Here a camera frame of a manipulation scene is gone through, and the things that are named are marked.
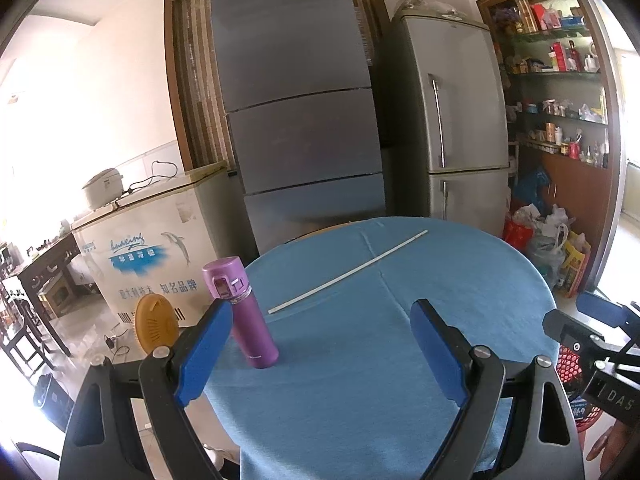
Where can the dark wooden chair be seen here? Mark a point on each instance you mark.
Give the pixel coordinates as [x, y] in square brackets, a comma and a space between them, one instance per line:
[25, 330]

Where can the large blue bag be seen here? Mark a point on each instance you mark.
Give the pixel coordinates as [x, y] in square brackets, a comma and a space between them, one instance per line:
[532, 187]

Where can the yellow printed bag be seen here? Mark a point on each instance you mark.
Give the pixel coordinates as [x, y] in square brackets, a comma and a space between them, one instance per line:
[576, 265]

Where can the long white rod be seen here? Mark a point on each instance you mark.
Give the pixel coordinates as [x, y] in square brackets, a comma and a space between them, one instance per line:
[350, 272]

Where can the assorted bottles and boxes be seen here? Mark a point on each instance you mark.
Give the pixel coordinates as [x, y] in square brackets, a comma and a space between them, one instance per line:
[555, 60]

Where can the white rice cooker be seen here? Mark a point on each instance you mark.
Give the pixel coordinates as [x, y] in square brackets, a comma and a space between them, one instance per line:
[102, 190]

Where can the red plastic basket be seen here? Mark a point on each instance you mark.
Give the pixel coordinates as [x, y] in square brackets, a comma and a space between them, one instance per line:
[567, 365]

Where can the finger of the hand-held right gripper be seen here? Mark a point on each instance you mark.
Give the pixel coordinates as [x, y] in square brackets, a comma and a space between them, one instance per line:
[575, 335]
[600, 307]

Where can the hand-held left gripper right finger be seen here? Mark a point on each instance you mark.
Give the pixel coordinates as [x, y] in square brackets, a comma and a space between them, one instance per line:
[442, 355]

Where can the white plastic jug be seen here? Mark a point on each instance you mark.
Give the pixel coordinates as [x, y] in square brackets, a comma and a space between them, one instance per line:
[220, 455]

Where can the translucent plastic bag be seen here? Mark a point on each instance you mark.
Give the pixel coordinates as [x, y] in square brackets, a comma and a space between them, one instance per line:
[430, 6]

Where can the black bin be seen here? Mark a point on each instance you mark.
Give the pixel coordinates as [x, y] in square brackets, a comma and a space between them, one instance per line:
[52, 402]

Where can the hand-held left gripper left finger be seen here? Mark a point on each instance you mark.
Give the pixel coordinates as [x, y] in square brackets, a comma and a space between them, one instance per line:
[200, 355]

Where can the blue tablecloth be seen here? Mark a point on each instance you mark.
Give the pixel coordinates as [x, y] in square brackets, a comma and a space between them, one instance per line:
[350, 360]

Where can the dark wooden table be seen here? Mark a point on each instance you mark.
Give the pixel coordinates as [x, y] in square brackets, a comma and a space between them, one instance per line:
[45, 270]

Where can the purple thermos bottle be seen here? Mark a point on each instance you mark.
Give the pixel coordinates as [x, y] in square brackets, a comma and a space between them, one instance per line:
[250, 325]

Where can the grey three-door fridge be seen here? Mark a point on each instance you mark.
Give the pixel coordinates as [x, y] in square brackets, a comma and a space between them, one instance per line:
[295, 110]

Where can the silver two-door fridge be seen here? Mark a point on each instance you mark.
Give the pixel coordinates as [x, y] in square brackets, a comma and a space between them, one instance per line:
[460, 110]

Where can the red shopping bag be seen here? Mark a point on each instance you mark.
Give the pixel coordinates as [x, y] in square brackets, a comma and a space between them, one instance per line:
[517, 235]

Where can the white chest freezer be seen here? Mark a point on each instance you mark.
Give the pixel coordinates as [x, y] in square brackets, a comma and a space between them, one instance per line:
[150, 240]

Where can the wooden shelf cabinet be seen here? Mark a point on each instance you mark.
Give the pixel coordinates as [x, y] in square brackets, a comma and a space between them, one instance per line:
[575, 185]

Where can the power strip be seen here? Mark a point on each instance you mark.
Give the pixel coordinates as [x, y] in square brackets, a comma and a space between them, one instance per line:
[110, 341]

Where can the person's right hand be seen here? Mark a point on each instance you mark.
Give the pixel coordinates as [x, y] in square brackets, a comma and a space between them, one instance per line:
[607, 445]

